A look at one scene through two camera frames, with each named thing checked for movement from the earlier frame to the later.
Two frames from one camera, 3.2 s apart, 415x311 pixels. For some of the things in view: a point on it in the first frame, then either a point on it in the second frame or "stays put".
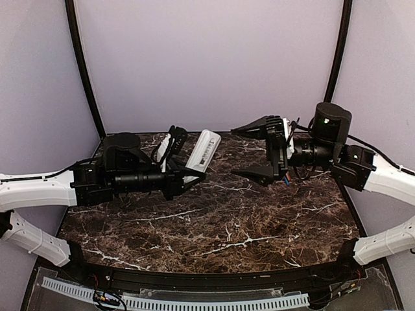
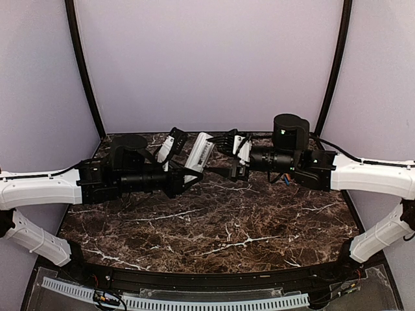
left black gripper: [176, 173] stays put
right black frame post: [346, 23] stays put
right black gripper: [276, 151] → [231, 172]
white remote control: [203, 152] stays put
